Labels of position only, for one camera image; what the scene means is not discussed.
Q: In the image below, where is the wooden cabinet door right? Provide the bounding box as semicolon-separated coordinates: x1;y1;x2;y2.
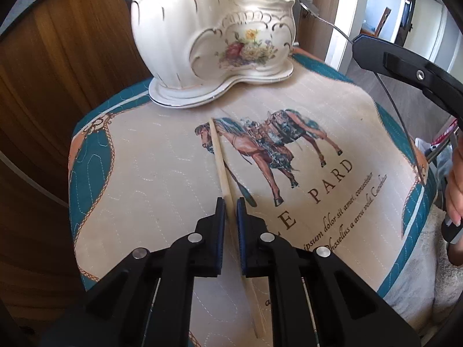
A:
297;0;339;61

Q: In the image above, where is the person's right hand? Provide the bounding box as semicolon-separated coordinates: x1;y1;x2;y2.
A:
446;136;463;226

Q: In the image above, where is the white ceramic double utensil holder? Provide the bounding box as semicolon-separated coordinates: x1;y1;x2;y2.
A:
130;0;296;108

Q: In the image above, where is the wooden chair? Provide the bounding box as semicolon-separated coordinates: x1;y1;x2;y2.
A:
360;7;391;38

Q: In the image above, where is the horse print quilted mat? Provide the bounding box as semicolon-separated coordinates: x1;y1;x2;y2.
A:
68;54;436;331

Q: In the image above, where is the wooden cabinet door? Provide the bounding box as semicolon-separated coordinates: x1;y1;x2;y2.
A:
1;0;150;199
297;0;339;61

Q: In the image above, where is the wooden cabinet door left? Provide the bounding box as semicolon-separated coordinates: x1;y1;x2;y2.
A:
1;0;150;199

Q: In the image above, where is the silver fork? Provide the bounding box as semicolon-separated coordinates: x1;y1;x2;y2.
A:
298;0;353;44

